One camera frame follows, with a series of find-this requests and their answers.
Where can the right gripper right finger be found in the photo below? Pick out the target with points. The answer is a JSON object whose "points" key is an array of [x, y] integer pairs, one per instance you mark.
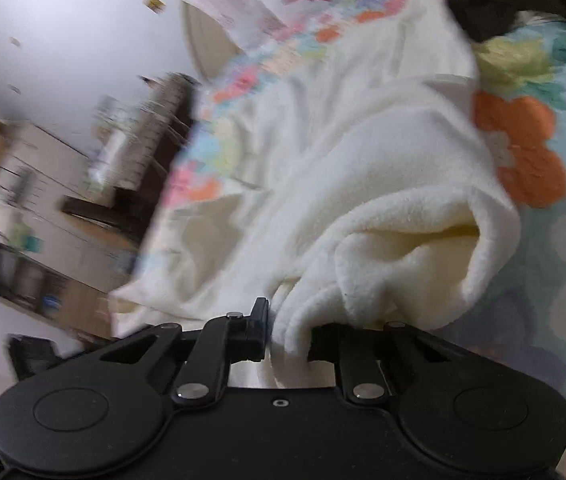
{"points": [[374, 364]]}

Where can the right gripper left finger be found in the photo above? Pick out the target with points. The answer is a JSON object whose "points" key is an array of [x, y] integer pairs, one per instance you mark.
{"points": [[207, 354]]}

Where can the white fleece garment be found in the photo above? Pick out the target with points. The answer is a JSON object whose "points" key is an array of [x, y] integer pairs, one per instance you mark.
{"points": [[356, 190]]}

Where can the beige cabinet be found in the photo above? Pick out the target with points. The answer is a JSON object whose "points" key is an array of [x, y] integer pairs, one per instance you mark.
{"points": [[54, 267]]}

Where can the dark wooden nightstand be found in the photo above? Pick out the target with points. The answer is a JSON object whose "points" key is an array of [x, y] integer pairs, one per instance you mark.
{"points": [[126, 182]]}

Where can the floral quilted bedspread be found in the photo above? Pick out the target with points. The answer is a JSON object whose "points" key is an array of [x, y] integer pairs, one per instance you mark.
{"points": [[519, 108]]}

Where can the patterned pillow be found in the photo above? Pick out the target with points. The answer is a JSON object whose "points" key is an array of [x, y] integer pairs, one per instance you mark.
{"points": [[247, 23]]}

